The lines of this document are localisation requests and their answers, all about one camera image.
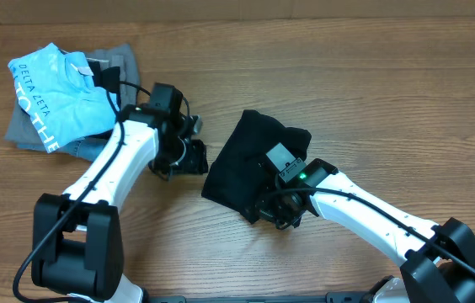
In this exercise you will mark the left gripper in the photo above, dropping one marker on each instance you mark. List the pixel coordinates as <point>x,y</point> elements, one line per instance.
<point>196,162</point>

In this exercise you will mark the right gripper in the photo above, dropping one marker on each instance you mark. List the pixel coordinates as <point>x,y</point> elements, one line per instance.
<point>274,211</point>

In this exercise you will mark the black t-shirt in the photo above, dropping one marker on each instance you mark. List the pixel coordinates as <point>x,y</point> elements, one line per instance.
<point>237,177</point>

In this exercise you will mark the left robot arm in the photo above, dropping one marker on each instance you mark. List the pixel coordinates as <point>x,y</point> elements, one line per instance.
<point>77,247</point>

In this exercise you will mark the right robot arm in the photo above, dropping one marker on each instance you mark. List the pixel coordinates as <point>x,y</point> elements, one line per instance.
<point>436,261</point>

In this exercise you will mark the blue denim garment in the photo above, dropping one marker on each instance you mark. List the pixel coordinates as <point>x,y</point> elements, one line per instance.
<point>88,148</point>

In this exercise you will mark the black folded garment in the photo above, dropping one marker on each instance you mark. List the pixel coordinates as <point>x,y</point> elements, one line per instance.
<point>108,78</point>

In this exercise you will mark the light blue printed t-shirt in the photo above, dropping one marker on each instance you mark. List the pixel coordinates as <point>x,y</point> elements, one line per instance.
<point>56,100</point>

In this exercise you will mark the grey folded garment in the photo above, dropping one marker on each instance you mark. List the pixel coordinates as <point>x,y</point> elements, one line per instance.
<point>130,71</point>

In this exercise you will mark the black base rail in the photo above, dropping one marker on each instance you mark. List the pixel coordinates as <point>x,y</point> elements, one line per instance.
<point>330,297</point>

